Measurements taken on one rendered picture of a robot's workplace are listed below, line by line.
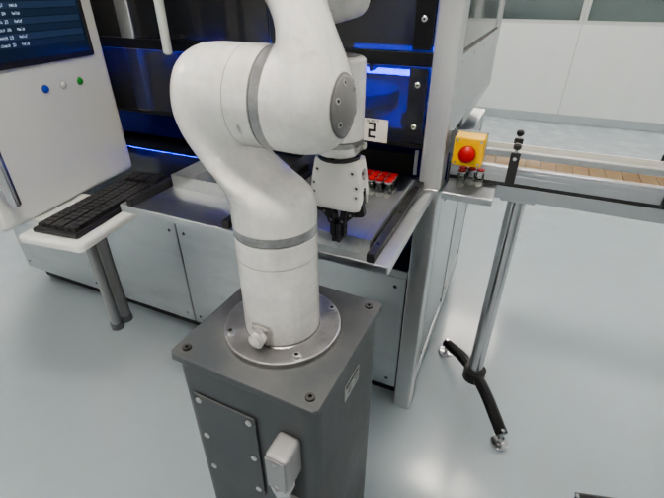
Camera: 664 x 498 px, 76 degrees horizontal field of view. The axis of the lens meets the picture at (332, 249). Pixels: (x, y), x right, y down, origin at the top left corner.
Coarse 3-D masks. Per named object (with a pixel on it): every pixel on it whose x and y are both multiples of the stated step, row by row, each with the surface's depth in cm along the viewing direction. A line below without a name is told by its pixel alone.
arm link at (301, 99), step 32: (288, 0) 42; (320, 0) 45; (288, 32) 42; (320, 32) 44; (256, 64) 45; (288, 64) 43; (320, 64) 43; (256, 96) 45; (288, 96) 44; (320, 96) 44; (352, 96) 48; (256, 128) 48; (288, 128) 46; (320, 128) 46
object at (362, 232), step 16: (400, 192) 112; (368, 208) 103; (384, 208) 103; (320, 224) 96; (352, 224) 96; (368, 224) 96; (384, 224) 92; (320, 240) 89; (352, 240) 85; (368, 240) 84
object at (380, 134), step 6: (366, 120) 111; (372, 120) 110; (378, 120) 110; (384, 120) 109; (366, 126) 112; (372, 126) 111; (378, 126) 111; (384, 126) 110; (366, 132) 113; (372, 132) 112; (378, 132) 111; (384, 132) 111; (366, 138) 114; (372, 138) 113; (378, 138) 112; (384, 138) 111
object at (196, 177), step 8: (288, 160) 132; (296, 160) 123; (304, 160) 126; (312, 160) 131; (184, 168) 117; (192, 168) 120; (200, 168) 123; (176, 176) 113; (184, 176) 117; (192, 176) 120; (200, 176) 121; (208, 176) 121; (176, 184) 114; (184, 184) 113; (192, 184) 112; (200, 184) 111; (208, 184) 109; (216, 184) 108; (200, 192) 112; (208, 192) 111; (216, 192) 110
